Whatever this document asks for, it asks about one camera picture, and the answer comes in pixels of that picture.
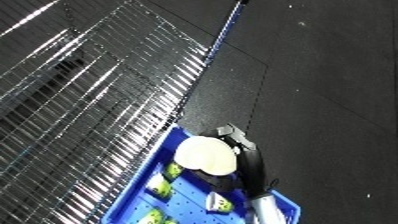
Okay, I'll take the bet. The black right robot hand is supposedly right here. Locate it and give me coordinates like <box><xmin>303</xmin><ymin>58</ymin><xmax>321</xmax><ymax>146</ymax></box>
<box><xmin>191</xmin><ymin>123</ymin><xmax>274</xmax><ymax>200</ymax></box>

